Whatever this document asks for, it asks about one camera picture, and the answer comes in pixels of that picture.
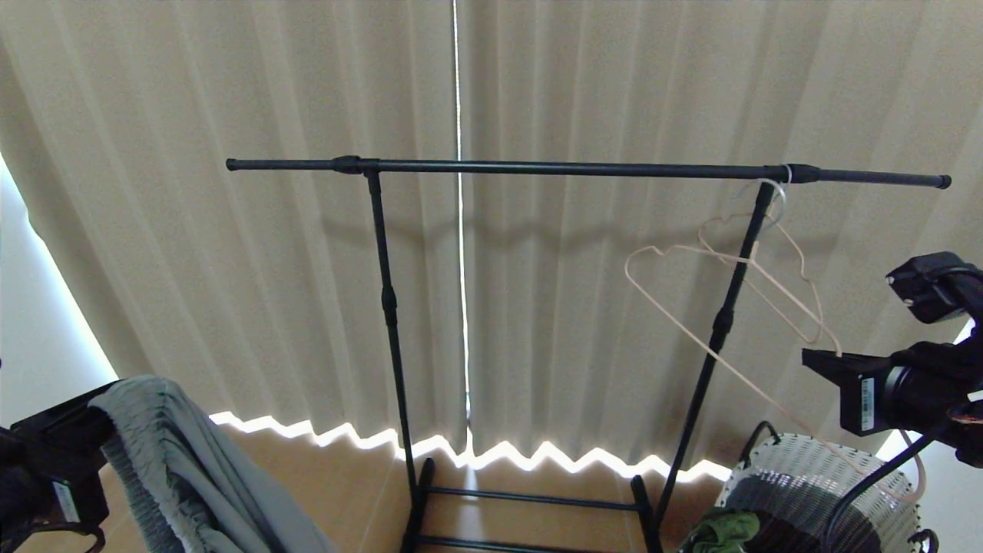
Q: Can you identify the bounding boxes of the beige curtain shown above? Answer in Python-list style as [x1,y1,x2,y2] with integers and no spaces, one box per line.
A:
[0,0,983,473]

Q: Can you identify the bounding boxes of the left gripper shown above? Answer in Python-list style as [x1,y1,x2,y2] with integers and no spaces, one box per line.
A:
[0,434,111,538]

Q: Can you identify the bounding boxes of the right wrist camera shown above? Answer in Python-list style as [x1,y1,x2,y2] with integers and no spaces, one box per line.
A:
[885,252,983,325]

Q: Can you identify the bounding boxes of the black clothes rack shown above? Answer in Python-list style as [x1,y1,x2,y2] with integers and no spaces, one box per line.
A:
[225,155,953,553]

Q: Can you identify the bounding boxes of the olive green garment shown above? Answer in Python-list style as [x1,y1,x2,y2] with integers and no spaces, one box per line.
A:
[680,507,763,553]

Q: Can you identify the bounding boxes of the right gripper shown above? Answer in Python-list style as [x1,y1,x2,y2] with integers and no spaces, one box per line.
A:
[841,359,955,437]

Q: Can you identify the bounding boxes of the black cable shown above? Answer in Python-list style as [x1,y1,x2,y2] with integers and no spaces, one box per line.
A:
[0,521,106,553]
[822,426,953,553]

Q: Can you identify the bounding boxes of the pale grey shorts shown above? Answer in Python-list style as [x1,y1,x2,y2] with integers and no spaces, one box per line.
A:
[88,375,339,553]

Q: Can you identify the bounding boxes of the window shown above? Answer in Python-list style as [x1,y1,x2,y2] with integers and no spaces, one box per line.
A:
[0,154,117,427]

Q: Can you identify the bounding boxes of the white laundry basket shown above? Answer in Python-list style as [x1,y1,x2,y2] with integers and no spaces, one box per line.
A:
[714,421,939,553]

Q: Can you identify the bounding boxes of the pink clothes hanger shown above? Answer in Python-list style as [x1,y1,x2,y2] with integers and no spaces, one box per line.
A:
[624,244,928,504]
[695,180,826,346]

